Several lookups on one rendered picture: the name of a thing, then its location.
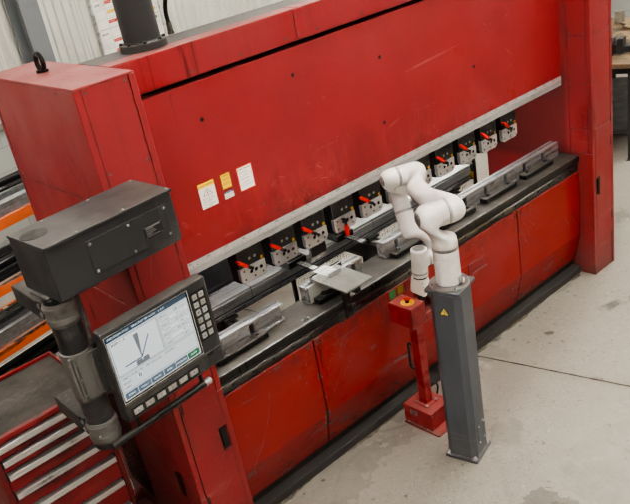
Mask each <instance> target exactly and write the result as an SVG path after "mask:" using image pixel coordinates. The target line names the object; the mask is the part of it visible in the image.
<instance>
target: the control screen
mask: <svg viewBox="0 0 630 504"><path fill-rule="evenodd" d="M105 343H106V346H107V349H108V352H109V355H110V357H111V360H112V363H113V366H114V369H115V372H116V375H117V378H118V381H119V384H120V386H121V389H122V392H123V395H124V398H125V401H126V402H127V401H129V400H130V399H132V398H133V397H135V396H136V395H138V394H139V393H141V392H142V391H144V390H146V389H147V388H149V387H150V386H152V385H153V384H155V383H156V382H158V381H159V380H161V379H162V378H164V377H165V376H167V375H168V374H170V373H171V372H173V371H174V370H176V369H177V368H179V367H180V366H182V365H183V364H185V363H186V362H188V361H189V360H191V359H192V358H194V357H195V356H197V355H198V354H200V353H201V349H200V345H199V342H198V338H197V334H196V331H195V327H194V324H193V320H192V317H191V313H190V310H189V306H188V303H187V299H186V296H185V293H183V294H181V295H179V296H178V297H176V298H174V299H173V300H171V301H169V302H168V303H166V304H164V305H163V306H161V307H159V308H157V309H156V310H154V311H152V312H151V313H149V314H147V315H146V316H144V317H142V318H141V319H139V320H137V321H135V322H134V323H132V324H130V325H129V326H127V327H125V328H124V329H122V330H120V331H118V332H117V333H115V334H113V335H112V336H110V337H108V338H107V339H105ZM142 370H144V373H145V375H144V376H142V377H141V378H139V379H137V376H136V374H138V373H139V372H141V371H142Z"/></svg>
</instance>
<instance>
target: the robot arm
mask: <svg viewBox="0 0 630 504"><path fill-rule="evenodd" d="M425 179H426V168H425V166H424V165H423V164H422V163H420V162H409V163H406V164H402V165H399V166H396V167H392V168H389V169H386V170H384V171H383V172H382V173H381V174H380V177H379V180H380V183H381V185H382V187H383V188H384V189H385V190H386V191H388V192H389V196H390V200H391V203H392V206H393V209H394V212H395V215H396V218H397V221H398V224H399V227H400V231H401V233H402V236H403V237H404V238H406V239H413V238H415V239H420V240H422V241H423V242H424V243H425V244H426V246H427V248H426V247H425V246H423V245H415V246H413V247H411V249H410V255H411V272H412V276H411V291H412V292H413V293H415V294H416V295H417V298H418V300H421V301H424V303H425V297H426V298H429V297H430V294H429V293H425V292H424V289H425V288H426V286H427V285H428V284H429V287H430V288H431V289H432V290H433V291H435V292H439V293H454V292H458V291H461V290H463V289H465V288H466V287H467V286H468V285H469V283H470V279H469V277H468V276H467V275H466V274H464V273H461V266H460V257H459V248H458V240H457V236H456V234H455V233H454V232H452V231H447V230H439V228H440V227H441V226H444V225H447V224H451V223H454V222H457V221H459V220H460V219H462V218H463V217H464V215H465V212H466V207H465V204H464V202H463V201H462V200H461V199H460V198H459V197H458V196H456V195H454V194H451V193H448V192H445V191H441V190H437V189H433V188H431V187H430V186H429V185H428V184H427V183H426V182H425ZM406 185H407V188H406ZM407 193H408V194H407ZM408 195H409V196H410V197H411V198H412V199H413V200H414V201H415V202H416V203H417V204H419V205H421V206H419V207H418V208H417V209H416V211H415V214H414V213H413V210H412V207H411V204H410V200H409V197H408ZM418 227H419V228H420V229H419V228H418ZM422 230H423V231H422ZM427 249H428V250H427ZM431 264H434V269H435V276H433V277H432V278H431V279H430V280H429V278H428V266H429V265H431Z"/></svg>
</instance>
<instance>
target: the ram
mask: <svg viewBox="0 0 630 504"><path fill-rule="evenodd" d="M559 76H561V66H560V42H559V17H558V0H414V1H411V2H408V3H405V4H402V5H399V6H397V7H394V8H391V9H388V10H385V11H382V12H379V13H377V14H374V15H371V16H368V17H365V18H362V19H359V20H357V21H354V22H351V23H348V24H345V25H342V26H339V27H336V28H334V29H331V30H328V31H325V32H322V33H319V34H316V35H314V36H311V37H308V38H305V39H302V40H299V41H296V42H294V43H291V44H288V45H285V46H282V47H279V48H276V49H273V50H271V51H268V52H265V53H262V54H259V55H256V56H253V57H251V58H248V59H245V60H242V61H239V62H236V63H233V64H231V65H228V66H225V67H222V68H219V69H216V70H213V71H210V72H208V73H205V74H202V75H199V76H196V77H193V78H190V79H188V80H185V81H182V82H179V83H176V84H173V85H170V86H168V87H165V88H162V89H159V90H156V91H153V92H150V93H148V94H145V95H142V96H141V99H142V103H143V106H144V110H145V113H146V117H147V121H148V124H149V128H150V131H151V135H152V139H153V142H154V146H155V150H156V153H157V157H158V160H159V164H160V168H161V171H162V175H163V178H164V182H165V186H166V187H167V188H171V189H172V191H171V192H170V195H171V199H172V202H173V206H174V209H175V213H176V217H177V220H178V224H179V228H180V231H181V236H182V237H181V239H180V240H181V243H182V247H183V251H184V254H185V258H186V261H187V265H188V264H190V263H192V262H194V261H196V260H198V259H200V258H202V257H203V256H205V255H207V254H209V253H211V252H213V251H215V250H217V249H219V248H221V247H223V246H225V245H227V244H229V243H231V242H233V241H235V240H237V239H239V238H241V237H243V236H245V235H247V234H249V233H251V232H253V231H255V230H257V229H259V228H261V227H263V226H265V225H267V224H269V223H271V222H273V221H275V220H277V219H279V218H281V217H283V216H285V215H287V214H289V213H290V212H292V211H294V210H296V209H298V208H300V207H302V206H304V205H306V204H308V203H310V202H312V201H314V200H316V199H318V198H320V197H322V196H324V195H326V194H328V193H330V192H332V191H334V190H336V189H338V188H340V187H342V186H344V185H346V184H348V183H350V182H352V181H354V180H356V179H358V178H360V177H362V176H364V175H366V174H368V173H370V172H372V171H374V170H376V169H377V168H379V167H381V166H383V165H385V164H387V163H389V162H391V161H393V160H395V159H397V158H399V157H401V156H403V155H405V154H407V153H409V152H411V151H413V150H415V149H417V148H419V147H421V146H423V145H425V144H427V143H429V142H431V141H433V140H435V139H437V138H439V137H441V136H443V135H445V134H447V133H449V132H451V131H453V130H455V129H457V128H459V127H461V126H462V125H464V124H466V123H468V122H470V121H472V120H474V119H476V118H478V117H480V116H482V115H484V114H486V113H488V112H490V111H492V110H494V109H496V108H498V107H500V106H502V105H504V104H506V103H508V102H510V101H512V100H514V99H516V98H518V97H520V96H522V95H524V94H526V93H528V92H530V91H532V90H534V89H536V88H538V87H540V86H542V85H544V84H546V83H548V82H549V81H551V80H553V79H555V78H557V77H559ZM560 85H561V81H559V82H557V83H556V84H554V85H552V86H550V87H548V88H546V89H544V90H542V91H540V92H538V93H536V94H534V95H532V96H530V97H528V98H526V99H524V100H522V101H520V102H518V103H516V104H515V105H513V106H511V107H509V108H507V109H505V110H503V111H501V112H499V113H497V114H495V115H493V116H491V117H489V118H487V119H485V120H483V121H481V122H479V123H477V124H475V125H474V126H472V127H470V128H468V129H466V130H464V131H462V132H460V133H458V134H456V135H454V136H452V137H450V138H448V139H446V140H444V141H442V142H440V143H438V144H436V145H434V146H433V147H431V148H429V149H427V150H425V151H423V152H421V153H419V154H417V155H415V156H413V157H411V158H409V159H407V160H405V161H403V162H401V163H399V164H397V165H395V166H393V167H396V166H399V165H402V164H406V163H409V162H414V161H416V160H417V159H419V158H421V157H423V156H425V155H427V154H429V153H431V152H433V151H435V150H437V149H439V148H441V147H443V146H445V145H446V144H448V143H450V142H452V141H454V140H456V139H458V138H460V137H462V136H464V135H466V134H468V133H470V132H472V131H474V130H475V129H477V128H479V127H481V126H483V125H485V124H487V123H489V122H491V121H493V120H495V119H497V118H499V117H501V116H502V115H504V114H506V113H508V112H510V111H512V110H514V109H516V108H518V107H520V106H522V105H524V104H526V103H528V102H530V101H531V100H533V99H535V98H537V97H539V96H541V95H543V94H545V93H547V92H549V91H551V90H553V89H555V88H557V87H559V86H560ZM250 162H251V166H252V171H253V175H254V180H255V184H256V186H253V187H251V188H249V189H247V190H245V191H243V192H241V190H240V185H239V181H238V177H237V172H236V168H239V167H241V166H243V165H245V164H248V163H250ZM227 172H229V174H230V178H231V183H232V186H231V187H229V188H227V189H224V190H223V187H222V182H221V178H220V175H222V174H225V173H227ZM380 174H381V173H380ZM380 174H378V175H376V176H374V177H372V178H370V179H368V180H366V181H364V182H362V183H360V184H358V185H356V186H354V187H352V188H350V189H349V190H347V191H345V192H343V193H341V194H339V195H337V196H335V197H333V198H331V199H329V200H327V201H325V202H323V203H321V204H319V205H317V206H315V207H313V208H311V209H309V210H308V211H306V212H304V213H302V214H300V215H298V216H296V217H294V218H292V219H290V220H288V221H286V222H284V223H282V224H280V225H278V226H276V227H274V228H272V229H270V230H268V231H266V232H265V233H263V234H261V235H259V236H257V237H255V238H253V239H251V240H249V241H247V242H245V243H243V244H241V245H239V246H237V247H235V248H233V249H231V250H229V251H227V252H225V253H224V254H222V255H220V256H218V257H216V258H214V259H212V260H210V261H208V262H206V263H204V264H202V265H200V266H198V267H196V268H194V269H192V270H190V271H189V272H190V276H191V275H193V274H197V273H199V272H201V271H203V270H205V269H207V268H209V267H211V266H213V265H215V264H217V263H218V262H220V261H222V260H224V259H226V258H228V257H230V256H232V255H234V254H236V253H238V252H240V251H242V250H244V249H246V248H247V247H249V246H251V245H253V244H255V243H257V242H259V241H261V240H263V239H265V238H267V237H269V236H271V235H273V234H275V233H276V232H278V231H280V230H282V229H284V228H286V227H288V226H290V225H292V224H294V223H296V222H298V221H300V220H302V219H303V218H305V217H307V216H309V215H311V214H313V213H315V212H317V211H319V210H321V209H323V208H325V207H327V206H329V205H331V204H332V203H334V202H336V201H338V200H340V199H342V198H344V197H346V196H348V195H350V194H352V193H354V192H356V191H358V190H360V189H361V188H363V187H365V186H367V185H369V184H371V183H373V182H375V181H377V180H379V177H380ZM211 179H213V181H214V185H215V189H216V193H217V197H218V201H219V203H218V204H216V205H214V206H211V207H209V208H207V209H205V210H203V207H202V203H201V199H200V196H199V192H198V188H197V186H198V185H200V184H202V183H205V182H207V181H209V180H211ZM231 189H233V191H234V195H235V196H233V197H231V198H228V199H225V195H224V192H227V191H229V190H231Z"/></svg>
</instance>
